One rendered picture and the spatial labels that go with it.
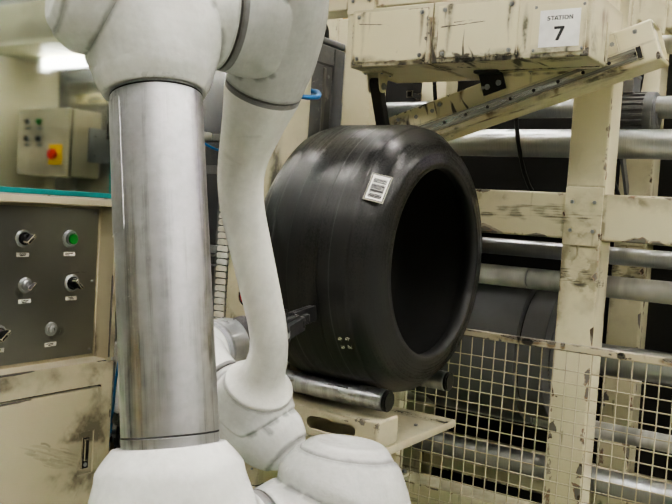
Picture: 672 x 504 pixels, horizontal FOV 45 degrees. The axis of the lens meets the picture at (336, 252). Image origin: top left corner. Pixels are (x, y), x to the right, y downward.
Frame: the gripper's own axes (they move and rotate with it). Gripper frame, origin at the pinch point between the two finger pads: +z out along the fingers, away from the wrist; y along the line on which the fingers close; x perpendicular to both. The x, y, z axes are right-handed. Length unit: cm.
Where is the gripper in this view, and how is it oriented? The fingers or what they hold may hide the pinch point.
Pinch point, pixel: (302, 316)
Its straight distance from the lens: 154.8
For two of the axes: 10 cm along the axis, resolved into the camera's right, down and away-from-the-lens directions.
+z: 5.5, -1.4, 8.2
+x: 0.1, 9.9, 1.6
